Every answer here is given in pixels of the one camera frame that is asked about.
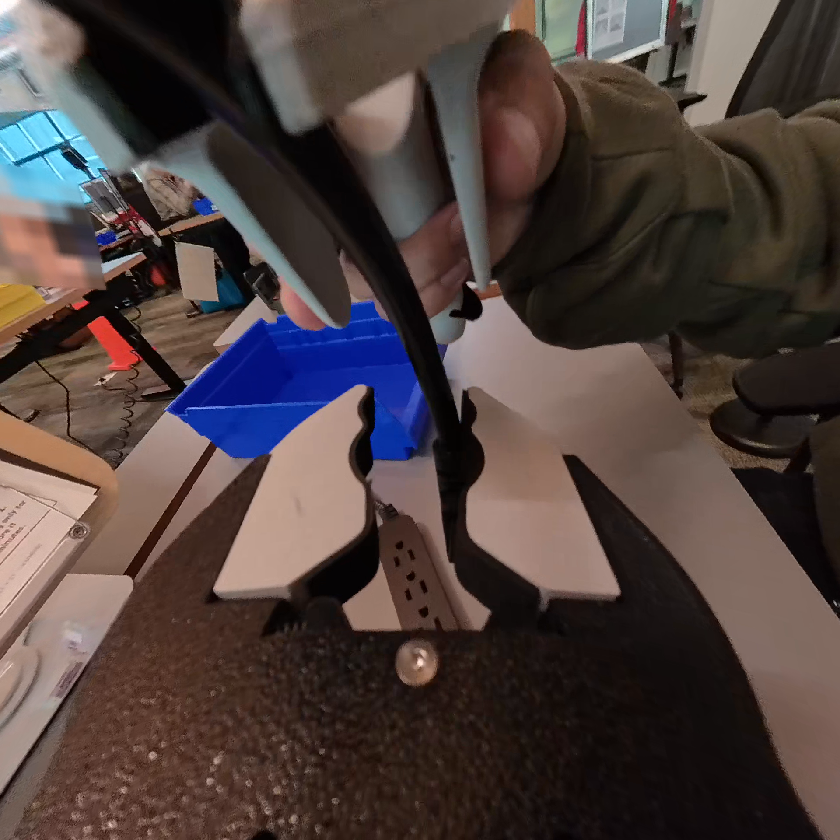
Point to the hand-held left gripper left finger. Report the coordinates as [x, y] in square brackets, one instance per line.
[302, 518]

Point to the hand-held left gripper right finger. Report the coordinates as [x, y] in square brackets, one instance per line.
[538, 525]

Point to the blue plastic bin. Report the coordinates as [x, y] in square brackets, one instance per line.
[275, 394]

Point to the person's right forearm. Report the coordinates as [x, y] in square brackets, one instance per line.
[656, 216]

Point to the person's right hand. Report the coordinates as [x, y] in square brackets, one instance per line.
[518, 131]

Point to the white stand base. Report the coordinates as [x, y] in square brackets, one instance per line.
[98, 604]

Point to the wooden instruction board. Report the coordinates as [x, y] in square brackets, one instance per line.
[65, 453]

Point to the orange traffic cone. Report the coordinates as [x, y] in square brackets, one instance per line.
[115, 341]

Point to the framed notice board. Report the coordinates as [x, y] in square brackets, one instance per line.
[630, 26]

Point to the wooden desk with black legs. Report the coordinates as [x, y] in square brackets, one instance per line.
[124, 262]

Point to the yellow plastic bin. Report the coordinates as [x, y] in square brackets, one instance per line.
[19, 305]

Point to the black mesh office chair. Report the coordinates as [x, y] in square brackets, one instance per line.
[787, 52]

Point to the black action camera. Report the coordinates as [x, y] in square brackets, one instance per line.
[262, 285]

